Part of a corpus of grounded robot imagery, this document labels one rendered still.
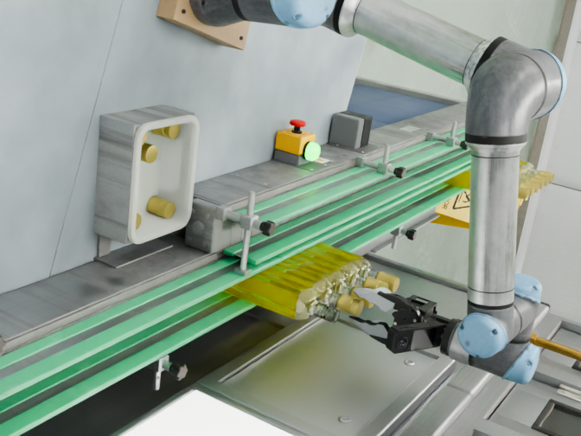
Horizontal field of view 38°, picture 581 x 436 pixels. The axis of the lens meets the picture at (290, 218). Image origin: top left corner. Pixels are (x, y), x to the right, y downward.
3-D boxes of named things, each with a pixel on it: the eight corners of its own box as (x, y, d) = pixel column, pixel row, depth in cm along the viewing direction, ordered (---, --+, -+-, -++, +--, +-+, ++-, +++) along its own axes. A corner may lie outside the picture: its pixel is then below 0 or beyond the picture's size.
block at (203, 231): (181, 245, 170) (209, 255, 166) (185, 201, 167) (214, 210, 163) (192, 240, 173) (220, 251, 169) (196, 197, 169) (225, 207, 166)
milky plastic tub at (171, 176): (94, 234, 155) (130, 247, 151) (101, 114, 148) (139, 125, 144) (156, 214, 170) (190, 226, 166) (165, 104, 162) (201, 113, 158)
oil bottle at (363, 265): (277, 260, 192) (360, 291, 183) (280, 237, 191) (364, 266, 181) (290, 254, 197) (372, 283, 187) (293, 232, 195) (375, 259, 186)
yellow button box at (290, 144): (271, 158, 203) (297, 166, 200) (275, 128, 201) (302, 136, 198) (286, 154, 209) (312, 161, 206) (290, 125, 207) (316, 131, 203)
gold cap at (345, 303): (335, 311, 168) (354, 319, 166) (337, 296, 167) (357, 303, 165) (343, 306, 171) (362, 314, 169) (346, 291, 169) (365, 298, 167)
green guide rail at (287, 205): (226, 219, 168) (260, 230, 164) (227, 214, 168) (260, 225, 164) (503, 114, 313) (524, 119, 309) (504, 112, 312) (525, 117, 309)
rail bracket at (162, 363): (114, 376, 152) (173, 405, 146) (117, 343, 150) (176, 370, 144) (130, 368, 156) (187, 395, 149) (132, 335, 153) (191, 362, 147)
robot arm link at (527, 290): (530, 297, 142) (515, 355, 146) (551, 279, 151) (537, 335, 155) (486, 282, 146) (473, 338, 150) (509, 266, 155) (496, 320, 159)
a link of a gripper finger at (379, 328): (360, 323, 174) (402, 329, 169) (347, 332, 169) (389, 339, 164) (360, 309, 173) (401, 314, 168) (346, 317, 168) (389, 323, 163)
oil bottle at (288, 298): (216, 290, 173) (305, 325, 164) (219, 265, 172) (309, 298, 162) (233, 282, 178) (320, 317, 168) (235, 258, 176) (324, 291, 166)
